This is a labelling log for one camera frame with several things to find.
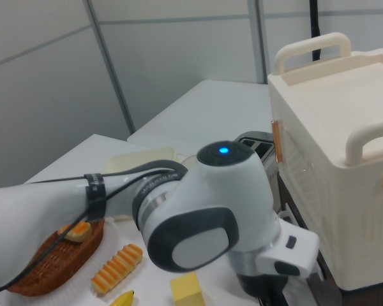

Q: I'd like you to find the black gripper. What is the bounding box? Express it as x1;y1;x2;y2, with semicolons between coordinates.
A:
237;272;290;306

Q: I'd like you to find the yellow foam cube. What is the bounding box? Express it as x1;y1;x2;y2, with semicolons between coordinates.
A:
169;272;205;306

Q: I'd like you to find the yellow banana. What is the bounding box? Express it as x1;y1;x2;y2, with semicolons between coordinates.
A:
110;289;135;306

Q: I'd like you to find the chrome two-slot toaster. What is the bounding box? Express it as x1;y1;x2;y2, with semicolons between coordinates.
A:
234;130;280;182

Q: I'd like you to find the copper latch bar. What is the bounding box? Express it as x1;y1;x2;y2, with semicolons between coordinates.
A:
271;120;283;163

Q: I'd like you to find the orange striped long bread roll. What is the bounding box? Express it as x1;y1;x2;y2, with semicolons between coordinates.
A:
91;244;144;296

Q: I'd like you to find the cream open plastic box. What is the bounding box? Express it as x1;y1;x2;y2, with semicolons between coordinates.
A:
101;146;179;179

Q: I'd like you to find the orange twisted bun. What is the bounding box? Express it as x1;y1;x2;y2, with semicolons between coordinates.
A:
57;222;93;245

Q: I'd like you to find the brown wicker basket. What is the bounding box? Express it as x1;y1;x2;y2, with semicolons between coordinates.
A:
6;218;105;297

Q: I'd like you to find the black vertical pole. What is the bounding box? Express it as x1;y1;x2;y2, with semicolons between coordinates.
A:
308;0;323;61

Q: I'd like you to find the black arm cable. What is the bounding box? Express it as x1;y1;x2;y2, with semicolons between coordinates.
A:
0;160;189;296

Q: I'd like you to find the cream storage box with handles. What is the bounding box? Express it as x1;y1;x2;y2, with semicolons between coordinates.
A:
267;31;383;293

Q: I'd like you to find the black cable strap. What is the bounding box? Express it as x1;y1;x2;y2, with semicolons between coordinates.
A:
84;173;107;222

